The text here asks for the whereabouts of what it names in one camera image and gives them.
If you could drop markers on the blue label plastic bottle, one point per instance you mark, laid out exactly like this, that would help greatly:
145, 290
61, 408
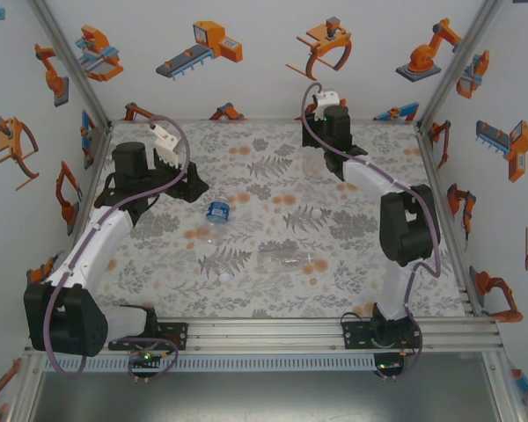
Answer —
217, 213

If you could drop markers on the clear unlabelled plastic bottle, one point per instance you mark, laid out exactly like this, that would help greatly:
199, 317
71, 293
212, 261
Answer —
286, 262

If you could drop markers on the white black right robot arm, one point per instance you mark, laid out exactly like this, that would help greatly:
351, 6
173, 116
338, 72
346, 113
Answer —
405, 228

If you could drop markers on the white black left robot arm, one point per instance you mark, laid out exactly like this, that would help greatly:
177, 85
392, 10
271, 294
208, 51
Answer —
92, 246

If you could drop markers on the floral printed table mat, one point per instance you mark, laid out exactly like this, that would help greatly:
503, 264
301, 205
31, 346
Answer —
268, 299

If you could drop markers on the small green-lit circuit board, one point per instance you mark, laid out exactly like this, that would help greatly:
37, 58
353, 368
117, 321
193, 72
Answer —
389, 365
145, 357

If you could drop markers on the grey metal panel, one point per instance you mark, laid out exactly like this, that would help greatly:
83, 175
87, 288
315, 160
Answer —
246, 395

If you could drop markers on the aluminium side rail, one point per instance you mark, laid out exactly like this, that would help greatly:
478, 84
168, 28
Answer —
433, 167
101, 145

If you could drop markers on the aluminium corner post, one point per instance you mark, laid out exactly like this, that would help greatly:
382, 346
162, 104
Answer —
457, 66
72, 66

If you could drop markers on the aluminium rail bed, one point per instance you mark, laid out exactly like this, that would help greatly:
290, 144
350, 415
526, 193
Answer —
268, 336

